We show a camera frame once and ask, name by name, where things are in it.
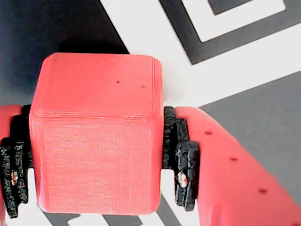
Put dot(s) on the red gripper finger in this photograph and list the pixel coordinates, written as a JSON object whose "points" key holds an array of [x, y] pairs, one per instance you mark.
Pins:
{"points": [[14, 150], [235, 183]]}

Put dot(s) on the red cube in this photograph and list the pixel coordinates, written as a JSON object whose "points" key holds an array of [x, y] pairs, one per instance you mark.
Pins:
{"points": [[94, 141]]}

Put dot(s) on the black white marker mat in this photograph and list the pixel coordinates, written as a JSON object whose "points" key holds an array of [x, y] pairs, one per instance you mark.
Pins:
{"points": [[211, 70]]}

